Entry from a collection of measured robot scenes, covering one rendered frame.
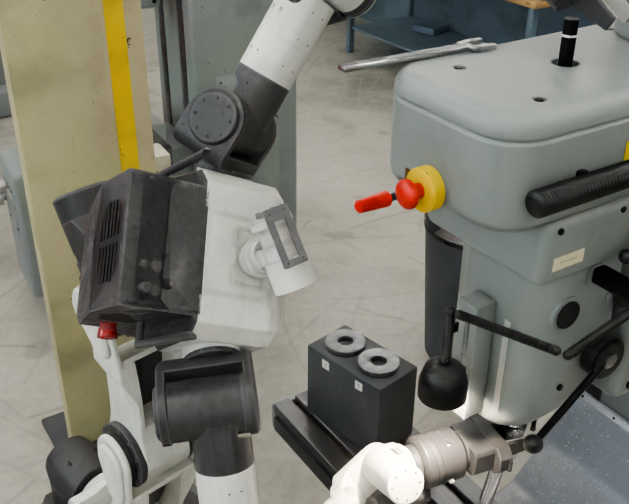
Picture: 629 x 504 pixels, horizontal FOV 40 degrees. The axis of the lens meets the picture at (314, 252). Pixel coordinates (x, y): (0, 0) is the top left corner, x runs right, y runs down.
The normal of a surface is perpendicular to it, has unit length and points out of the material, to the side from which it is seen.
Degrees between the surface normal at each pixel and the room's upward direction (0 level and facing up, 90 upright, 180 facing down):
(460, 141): 90
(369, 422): 90
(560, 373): 90
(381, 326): 0
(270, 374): 0
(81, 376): 90
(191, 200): 58
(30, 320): 0
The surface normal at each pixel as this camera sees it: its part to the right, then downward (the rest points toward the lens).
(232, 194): 0.58, -0.16
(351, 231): 0.00, -0.87
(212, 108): -0.32, -0.02
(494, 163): -0.49, 0.43
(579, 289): 0.55, 0.42
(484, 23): -0.84, 0.26
